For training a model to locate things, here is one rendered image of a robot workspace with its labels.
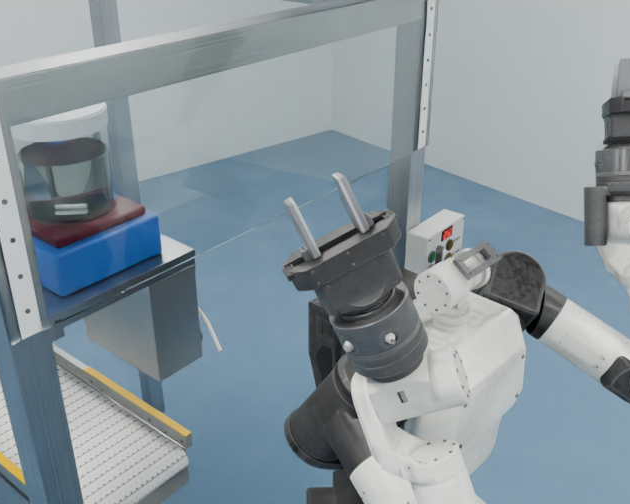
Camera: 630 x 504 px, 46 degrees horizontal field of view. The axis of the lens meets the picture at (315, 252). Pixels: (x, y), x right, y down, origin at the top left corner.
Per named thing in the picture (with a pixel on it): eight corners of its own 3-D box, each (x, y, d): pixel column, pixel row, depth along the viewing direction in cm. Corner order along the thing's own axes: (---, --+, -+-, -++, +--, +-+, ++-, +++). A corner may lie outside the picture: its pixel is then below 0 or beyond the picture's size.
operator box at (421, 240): (456, 305, 194) (465, 214, 182) (421, 333, 182) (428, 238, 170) (436, 297, 197) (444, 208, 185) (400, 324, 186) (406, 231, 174)
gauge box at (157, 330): (203, 356, 140) (195, 263, 130) (159, 383, 132) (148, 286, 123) (130, 316, 152) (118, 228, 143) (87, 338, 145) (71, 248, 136)
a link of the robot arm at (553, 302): (525, 352, 134) (461, 309, 137) (547, 317, 138) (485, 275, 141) (551, 326, 124) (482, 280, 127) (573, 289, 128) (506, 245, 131)
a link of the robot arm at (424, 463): (344, 383, 81) (384, 496, 82) (422, 362, 78) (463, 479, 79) (356, 365, 87) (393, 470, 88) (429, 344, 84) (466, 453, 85)
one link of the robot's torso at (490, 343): (280, 466, 131) (276, 292, 114) (398, 380, 153) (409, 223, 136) (417, 562, 113) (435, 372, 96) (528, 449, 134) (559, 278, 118)
